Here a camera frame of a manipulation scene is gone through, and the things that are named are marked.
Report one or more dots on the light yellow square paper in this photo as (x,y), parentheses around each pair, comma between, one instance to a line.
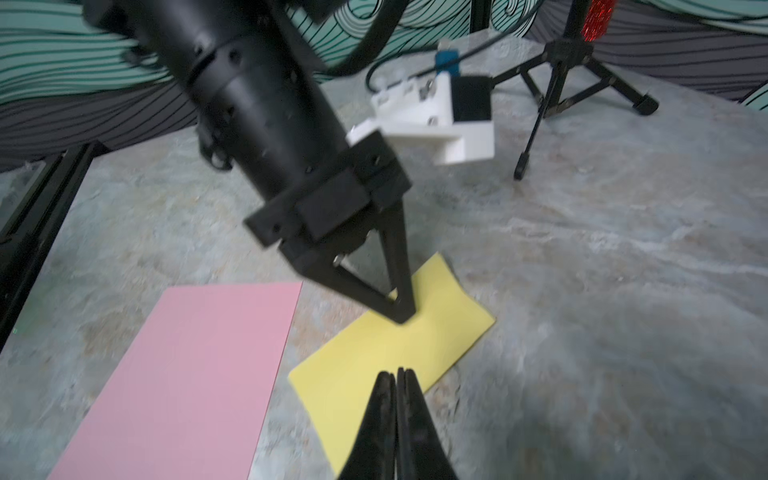
(335,383)

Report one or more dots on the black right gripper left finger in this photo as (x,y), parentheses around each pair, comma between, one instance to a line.
(373,453)

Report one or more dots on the black vertical frame post left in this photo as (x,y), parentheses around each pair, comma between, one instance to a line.
(27,236)

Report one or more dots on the pink square paper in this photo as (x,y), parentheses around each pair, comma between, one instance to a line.
(189,397)

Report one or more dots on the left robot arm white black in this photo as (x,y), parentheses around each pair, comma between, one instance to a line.
(248,73)

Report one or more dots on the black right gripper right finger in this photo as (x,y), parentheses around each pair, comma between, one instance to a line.
(419,453)

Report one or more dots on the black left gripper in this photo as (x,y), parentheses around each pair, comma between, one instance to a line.
(329,214)

